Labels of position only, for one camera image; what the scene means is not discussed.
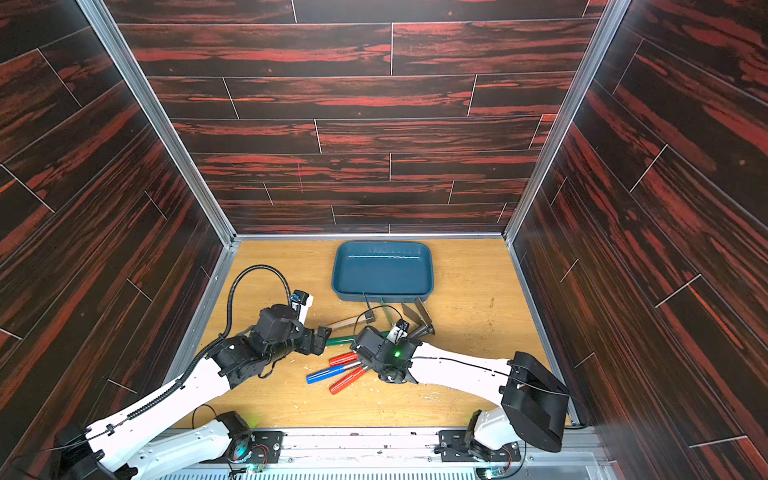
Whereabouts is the grey hoe red grip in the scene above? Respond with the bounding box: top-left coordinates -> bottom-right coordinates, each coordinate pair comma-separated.
329,298 -> 435,366
328,298 -> 436,395

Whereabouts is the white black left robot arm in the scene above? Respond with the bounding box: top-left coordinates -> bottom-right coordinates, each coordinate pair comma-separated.
50,291 -> 331,479

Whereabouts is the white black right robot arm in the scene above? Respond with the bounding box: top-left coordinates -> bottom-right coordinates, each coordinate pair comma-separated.
351,326 -> 570,453

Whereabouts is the chrome hoe blue grip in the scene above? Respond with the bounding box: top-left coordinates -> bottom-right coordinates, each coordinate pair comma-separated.
306,361 -> 362,384

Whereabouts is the teal plastic storage box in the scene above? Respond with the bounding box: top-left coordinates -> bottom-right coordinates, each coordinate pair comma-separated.
331,240 -> 434,303

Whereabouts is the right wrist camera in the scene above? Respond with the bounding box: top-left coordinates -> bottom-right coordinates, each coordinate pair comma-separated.
386,320 -> 409,344

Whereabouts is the wooden handle hammer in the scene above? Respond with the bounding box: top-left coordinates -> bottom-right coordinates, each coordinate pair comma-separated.
327,310 -> 375,330

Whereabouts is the green handle red tip hoe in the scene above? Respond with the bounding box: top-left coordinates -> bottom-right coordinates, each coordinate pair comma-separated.
326,304 -> 392,346

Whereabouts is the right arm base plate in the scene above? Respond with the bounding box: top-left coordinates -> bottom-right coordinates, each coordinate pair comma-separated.
434,429 -> 521,463

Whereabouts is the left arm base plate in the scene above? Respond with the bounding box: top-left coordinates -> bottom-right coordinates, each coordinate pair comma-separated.
207,430 -> 285,465

